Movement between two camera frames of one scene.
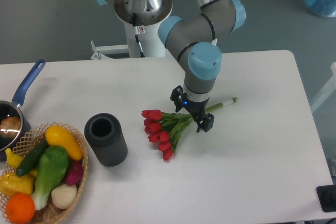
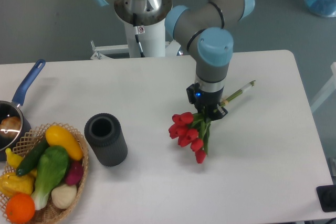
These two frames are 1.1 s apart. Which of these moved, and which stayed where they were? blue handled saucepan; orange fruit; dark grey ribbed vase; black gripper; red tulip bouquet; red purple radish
Moved: red tulip bouquet; black gripper
Stayed: blue handled saucepan; orange fruit; red purple radish; dark grey ribbed vase
